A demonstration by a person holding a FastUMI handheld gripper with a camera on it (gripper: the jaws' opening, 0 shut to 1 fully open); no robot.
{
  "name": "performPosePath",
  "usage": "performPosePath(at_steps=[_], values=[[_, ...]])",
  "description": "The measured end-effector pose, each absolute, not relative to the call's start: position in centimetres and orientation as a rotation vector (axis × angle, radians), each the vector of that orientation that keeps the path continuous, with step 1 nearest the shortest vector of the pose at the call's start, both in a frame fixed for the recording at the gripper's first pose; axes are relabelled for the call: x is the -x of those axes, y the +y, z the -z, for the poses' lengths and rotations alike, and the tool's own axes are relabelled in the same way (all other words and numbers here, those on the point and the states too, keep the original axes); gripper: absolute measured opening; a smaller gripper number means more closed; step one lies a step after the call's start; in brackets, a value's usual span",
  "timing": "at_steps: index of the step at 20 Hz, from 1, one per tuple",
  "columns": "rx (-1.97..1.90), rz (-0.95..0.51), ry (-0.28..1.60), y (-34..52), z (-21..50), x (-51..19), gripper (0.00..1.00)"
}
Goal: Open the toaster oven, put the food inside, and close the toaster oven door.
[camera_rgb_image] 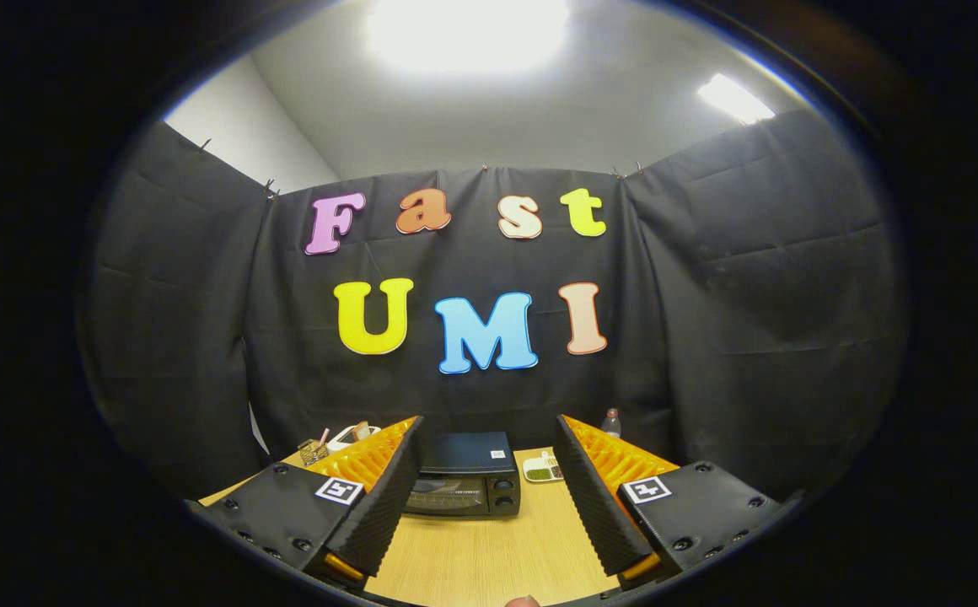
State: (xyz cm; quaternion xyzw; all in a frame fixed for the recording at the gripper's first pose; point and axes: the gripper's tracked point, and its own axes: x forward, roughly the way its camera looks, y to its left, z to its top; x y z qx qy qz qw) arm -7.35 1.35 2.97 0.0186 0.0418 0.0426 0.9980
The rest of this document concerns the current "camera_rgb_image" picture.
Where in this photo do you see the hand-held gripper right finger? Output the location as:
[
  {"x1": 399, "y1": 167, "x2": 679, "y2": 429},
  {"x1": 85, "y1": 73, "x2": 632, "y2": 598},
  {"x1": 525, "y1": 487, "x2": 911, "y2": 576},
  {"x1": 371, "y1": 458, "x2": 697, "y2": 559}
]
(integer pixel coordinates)
[{"x1": 552, "y1": 413, "x2": 785, "y2": 591}]

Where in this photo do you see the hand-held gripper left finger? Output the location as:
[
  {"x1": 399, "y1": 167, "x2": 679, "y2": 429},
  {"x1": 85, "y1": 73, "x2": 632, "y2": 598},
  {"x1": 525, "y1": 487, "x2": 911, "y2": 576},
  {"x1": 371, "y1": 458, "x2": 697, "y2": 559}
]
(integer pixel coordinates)
[{"x1": 190, "y1": 415, "x2": 425, "y2": 589}]

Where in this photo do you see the black toaster oven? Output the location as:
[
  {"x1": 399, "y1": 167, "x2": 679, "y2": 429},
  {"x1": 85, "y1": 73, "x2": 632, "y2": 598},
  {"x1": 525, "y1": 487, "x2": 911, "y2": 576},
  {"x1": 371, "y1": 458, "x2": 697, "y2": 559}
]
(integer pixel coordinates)
[{"x1": 402, "y1": 432, "x2": 522, "y2": 518}]

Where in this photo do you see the white bread toaster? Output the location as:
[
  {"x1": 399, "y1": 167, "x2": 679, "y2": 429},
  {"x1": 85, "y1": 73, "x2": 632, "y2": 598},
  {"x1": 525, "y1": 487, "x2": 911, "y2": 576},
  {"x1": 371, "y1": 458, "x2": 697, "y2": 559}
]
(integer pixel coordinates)
[{"x1": 326, "y1": 424, "x2": 382, "y2": 454}]

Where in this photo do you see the white divided bean dish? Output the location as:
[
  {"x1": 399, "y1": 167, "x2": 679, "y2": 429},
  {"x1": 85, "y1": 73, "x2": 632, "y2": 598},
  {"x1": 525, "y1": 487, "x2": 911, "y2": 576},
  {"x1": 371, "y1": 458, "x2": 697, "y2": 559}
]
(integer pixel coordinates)
[{"x1": 523, "y1": 451, "x2": 564, "y2": 483}]

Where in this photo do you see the small ceiling light panel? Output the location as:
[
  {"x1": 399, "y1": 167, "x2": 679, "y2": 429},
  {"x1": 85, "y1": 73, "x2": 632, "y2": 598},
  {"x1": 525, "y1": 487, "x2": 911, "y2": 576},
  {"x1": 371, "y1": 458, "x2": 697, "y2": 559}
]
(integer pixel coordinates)
[{"x1": 697, "y1": 73, "x2": 776, "y2": 126}]

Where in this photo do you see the large ceiling light panel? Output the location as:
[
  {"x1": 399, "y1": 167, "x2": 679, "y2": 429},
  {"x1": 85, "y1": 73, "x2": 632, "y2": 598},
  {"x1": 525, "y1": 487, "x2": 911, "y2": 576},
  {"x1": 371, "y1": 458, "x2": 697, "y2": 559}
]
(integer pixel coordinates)
[{"x1": 367, "y1": 0, "x2": 570, "y2": 75}]

